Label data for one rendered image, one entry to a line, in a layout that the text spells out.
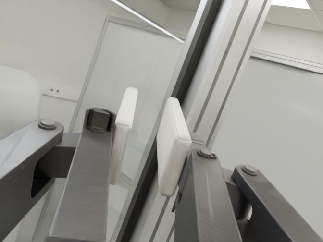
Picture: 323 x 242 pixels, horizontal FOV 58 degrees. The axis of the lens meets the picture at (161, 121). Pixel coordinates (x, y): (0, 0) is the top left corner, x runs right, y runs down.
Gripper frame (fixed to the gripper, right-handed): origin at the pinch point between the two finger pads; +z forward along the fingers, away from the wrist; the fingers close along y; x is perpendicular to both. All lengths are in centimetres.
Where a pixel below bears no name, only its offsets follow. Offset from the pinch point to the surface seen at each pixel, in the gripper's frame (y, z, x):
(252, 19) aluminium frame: 9.1, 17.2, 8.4
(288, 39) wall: 158, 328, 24
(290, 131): 73, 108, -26
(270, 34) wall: 142, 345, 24
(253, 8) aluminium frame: 8.7, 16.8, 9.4
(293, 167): 77, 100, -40
